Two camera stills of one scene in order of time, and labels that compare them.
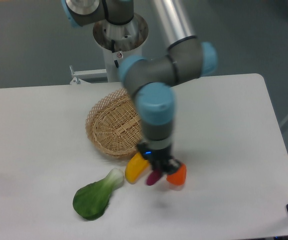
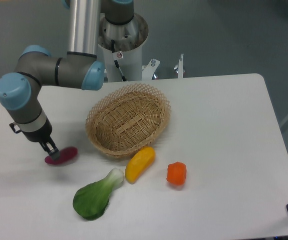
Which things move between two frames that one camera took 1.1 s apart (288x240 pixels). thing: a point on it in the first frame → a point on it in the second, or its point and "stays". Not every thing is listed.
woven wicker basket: (113, 124) stays
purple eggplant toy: (153, 177) → (65, 154)
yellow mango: (136, 166) stays
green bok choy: (90, 201) stays
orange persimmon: (178, 177) stays
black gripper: (159, 158) → (42, 135)
